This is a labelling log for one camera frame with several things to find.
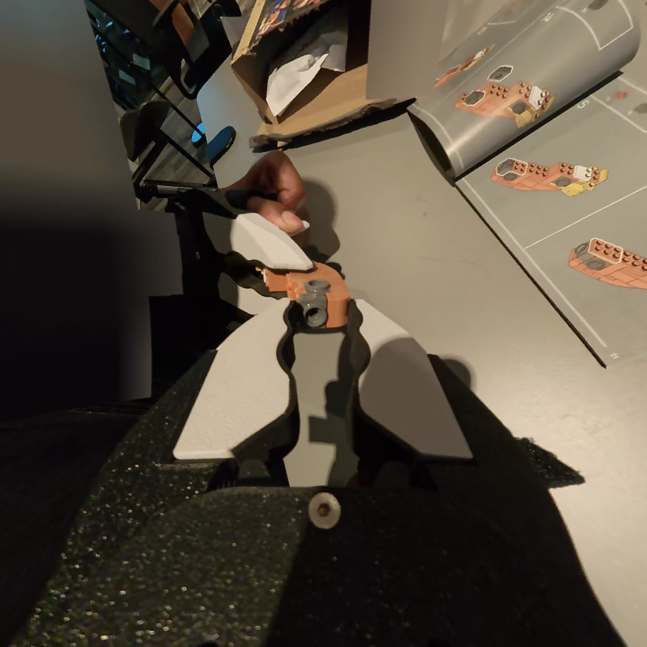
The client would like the orange toy brick model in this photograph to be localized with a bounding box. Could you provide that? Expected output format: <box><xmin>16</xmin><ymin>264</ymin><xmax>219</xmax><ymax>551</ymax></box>
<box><xmin>260</xmin><ymin>260</ymin><xmax>350</xmax><ymax>330</ymax></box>

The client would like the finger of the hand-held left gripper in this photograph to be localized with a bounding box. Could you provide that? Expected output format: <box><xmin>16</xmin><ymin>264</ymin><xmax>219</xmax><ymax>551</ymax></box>
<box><xmin>224</xmin><ymin>211</ymin><xmax>315</xmax><ymax>286</ymax></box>

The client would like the person's left hand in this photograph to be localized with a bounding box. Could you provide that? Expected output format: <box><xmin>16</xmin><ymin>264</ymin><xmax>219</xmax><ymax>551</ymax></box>
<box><xmin>237</xmin><ymin>150</ymin><xmax>307</xmax><ymax>235</ymax></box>

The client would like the toy set cardboard box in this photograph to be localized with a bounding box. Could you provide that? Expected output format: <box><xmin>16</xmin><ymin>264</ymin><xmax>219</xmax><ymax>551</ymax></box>
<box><xmin>230</xmin><ymin>0</ymin><xmax>418</xmax><ymax>151</ymax></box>

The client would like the grey desk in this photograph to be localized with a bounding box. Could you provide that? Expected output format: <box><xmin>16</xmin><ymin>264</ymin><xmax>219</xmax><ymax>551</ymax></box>
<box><xmin>194</xmin><ymin>48</ymin><xmax>647</xmax><ymax>647</ymax></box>

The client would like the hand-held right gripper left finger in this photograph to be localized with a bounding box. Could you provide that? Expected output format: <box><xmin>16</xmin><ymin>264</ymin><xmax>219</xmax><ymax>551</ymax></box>
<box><xmin>173</xmin><ymin>300</ymin><xmax>300</xmax><ymax>481</ymax></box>

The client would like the black office chair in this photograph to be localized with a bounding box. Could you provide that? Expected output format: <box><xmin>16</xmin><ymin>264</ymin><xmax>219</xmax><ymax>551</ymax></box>
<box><xmin>119</xmin><ymin>98</ymin><xmax>238</xmax><ymax>203</ymax></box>
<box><xmin>152</xmin><ymin>0</ymin><xmax>243</xmax><ymax>100</ymax></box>

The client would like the grey instruction booklet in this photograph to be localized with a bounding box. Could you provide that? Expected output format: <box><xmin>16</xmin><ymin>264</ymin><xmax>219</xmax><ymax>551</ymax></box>
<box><xmin>407</xmin><ymin>0</ymin><xmax>647</xmax><ymax>369</ymax></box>

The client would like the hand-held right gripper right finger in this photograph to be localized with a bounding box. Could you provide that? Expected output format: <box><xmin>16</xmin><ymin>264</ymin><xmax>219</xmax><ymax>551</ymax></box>
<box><xmin>349</xmin><ymin>298</ymin><xmax>475</xmax><ymax>481</ymax></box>

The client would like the white crumpled paper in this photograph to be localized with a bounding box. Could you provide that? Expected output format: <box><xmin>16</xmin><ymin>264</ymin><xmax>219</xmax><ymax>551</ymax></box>
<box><xmin>265</xmin><ymin>44</ymin><xmax>348</xmax><ymax>118</ymax></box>

